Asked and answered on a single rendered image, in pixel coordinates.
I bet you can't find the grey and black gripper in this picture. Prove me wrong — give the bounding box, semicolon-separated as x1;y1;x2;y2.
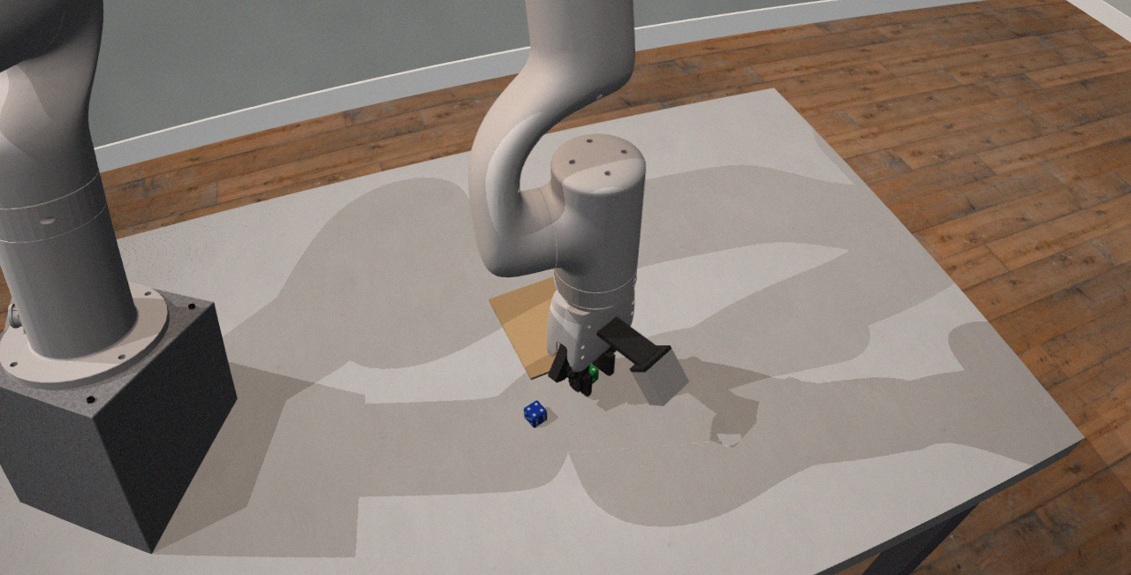
547;290;634;397

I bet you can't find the blue die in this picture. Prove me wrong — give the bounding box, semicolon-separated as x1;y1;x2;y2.
524;401;547;427

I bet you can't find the tan square mat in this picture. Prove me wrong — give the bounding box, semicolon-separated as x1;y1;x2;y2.
489;277;556;380

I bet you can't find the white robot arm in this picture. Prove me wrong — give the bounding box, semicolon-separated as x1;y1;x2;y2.
0;0;689;406

